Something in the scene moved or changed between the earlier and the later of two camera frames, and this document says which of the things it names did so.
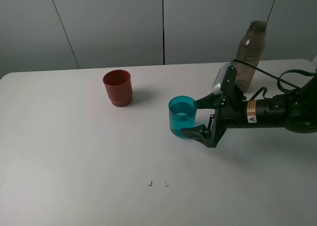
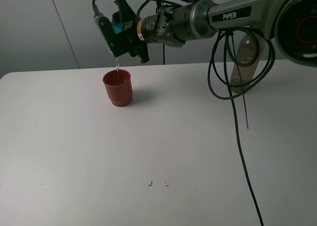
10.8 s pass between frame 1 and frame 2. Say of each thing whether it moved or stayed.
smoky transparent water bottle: stayed
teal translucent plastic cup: moved
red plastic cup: stayed
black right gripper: moved
